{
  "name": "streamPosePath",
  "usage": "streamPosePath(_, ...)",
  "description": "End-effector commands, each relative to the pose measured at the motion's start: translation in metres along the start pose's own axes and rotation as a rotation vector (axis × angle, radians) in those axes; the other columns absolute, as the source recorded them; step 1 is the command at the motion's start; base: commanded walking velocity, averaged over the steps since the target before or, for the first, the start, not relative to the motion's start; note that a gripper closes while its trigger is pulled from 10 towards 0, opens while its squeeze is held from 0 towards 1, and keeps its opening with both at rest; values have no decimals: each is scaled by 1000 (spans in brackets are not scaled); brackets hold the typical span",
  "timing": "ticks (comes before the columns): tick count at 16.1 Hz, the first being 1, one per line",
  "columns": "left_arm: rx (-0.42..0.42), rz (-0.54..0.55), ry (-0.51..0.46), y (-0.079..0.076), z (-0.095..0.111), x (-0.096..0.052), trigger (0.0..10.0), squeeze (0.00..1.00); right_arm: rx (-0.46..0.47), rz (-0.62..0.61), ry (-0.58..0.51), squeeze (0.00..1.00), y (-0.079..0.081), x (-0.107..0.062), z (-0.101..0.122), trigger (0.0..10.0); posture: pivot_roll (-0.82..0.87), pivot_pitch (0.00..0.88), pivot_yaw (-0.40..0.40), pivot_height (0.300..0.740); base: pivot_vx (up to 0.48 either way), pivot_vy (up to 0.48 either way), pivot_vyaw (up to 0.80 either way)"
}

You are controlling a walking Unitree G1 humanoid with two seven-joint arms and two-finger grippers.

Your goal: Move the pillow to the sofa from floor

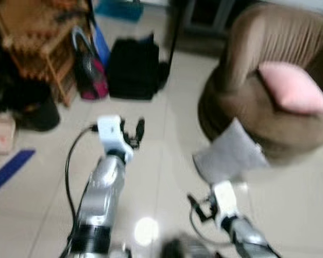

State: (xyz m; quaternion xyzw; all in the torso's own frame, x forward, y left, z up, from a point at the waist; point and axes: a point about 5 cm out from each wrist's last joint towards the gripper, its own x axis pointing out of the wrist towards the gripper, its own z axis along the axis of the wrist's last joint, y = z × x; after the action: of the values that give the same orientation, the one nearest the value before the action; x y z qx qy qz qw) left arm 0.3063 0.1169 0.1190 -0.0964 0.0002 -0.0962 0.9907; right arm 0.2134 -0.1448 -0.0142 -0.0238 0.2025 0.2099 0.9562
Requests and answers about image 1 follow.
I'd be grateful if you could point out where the grey pillow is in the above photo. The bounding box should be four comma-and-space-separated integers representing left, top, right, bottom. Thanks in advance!
193, 118, 270, 184

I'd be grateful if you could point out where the brown round sofa chair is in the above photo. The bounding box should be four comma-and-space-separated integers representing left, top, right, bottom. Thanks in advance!
198, 3, 323, 165

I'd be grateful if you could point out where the blue floor tape strip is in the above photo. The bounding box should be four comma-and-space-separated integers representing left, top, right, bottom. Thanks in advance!
0, 149, 37, 191

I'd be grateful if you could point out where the pink pillow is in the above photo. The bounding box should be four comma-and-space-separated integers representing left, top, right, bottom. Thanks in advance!
257, 62, 323, 115

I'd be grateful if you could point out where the black bag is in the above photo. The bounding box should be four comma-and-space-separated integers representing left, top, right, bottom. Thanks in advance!
107, 34, 171, 101

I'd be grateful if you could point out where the black and red handbag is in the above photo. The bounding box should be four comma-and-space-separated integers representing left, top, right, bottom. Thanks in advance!
71, 26, 109, 102

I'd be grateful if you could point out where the blue flat item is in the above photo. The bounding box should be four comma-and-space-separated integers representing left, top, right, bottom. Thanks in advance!
92, 19, 111, 66

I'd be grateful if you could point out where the black bin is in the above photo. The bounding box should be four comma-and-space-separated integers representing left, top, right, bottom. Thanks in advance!
0, 81, 61, 132

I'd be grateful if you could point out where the blue mat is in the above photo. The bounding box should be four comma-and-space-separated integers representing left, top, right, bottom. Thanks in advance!
94, 0, 145, 23

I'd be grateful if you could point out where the dark cabinet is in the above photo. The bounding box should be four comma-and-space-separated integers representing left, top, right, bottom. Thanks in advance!
170, 0, 265, 55

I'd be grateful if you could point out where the cardboard box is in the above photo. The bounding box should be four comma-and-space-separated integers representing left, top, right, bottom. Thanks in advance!
0, 113, 17, 156

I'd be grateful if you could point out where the wooden shelf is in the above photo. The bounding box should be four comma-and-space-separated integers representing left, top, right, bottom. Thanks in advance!
0, 0, 95, 108

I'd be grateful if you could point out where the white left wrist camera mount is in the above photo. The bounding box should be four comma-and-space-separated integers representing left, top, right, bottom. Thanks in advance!
97, 114, 135, 163

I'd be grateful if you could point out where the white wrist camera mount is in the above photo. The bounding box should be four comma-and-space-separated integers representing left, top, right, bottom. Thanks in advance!
211, 181, 241, 227
97, 114, 135, 163

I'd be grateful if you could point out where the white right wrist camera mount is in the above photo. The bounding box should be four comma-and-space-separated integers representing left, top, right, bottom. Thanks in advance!
211, 181, 241, 227

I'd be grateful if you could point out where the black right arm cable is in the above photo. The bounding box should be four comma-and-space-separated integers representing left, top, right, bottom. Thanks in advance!
189, 207, 232, 249

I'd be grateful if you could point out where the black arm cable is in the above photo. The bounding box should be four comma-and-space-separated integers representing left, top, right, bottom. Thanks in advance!
189, 207, 232, 249
64, 124, 100, 253

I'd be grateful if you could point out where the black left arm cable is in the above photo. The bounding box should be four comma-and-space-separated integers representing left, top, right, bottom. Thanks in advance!
64, 124, 100, 253

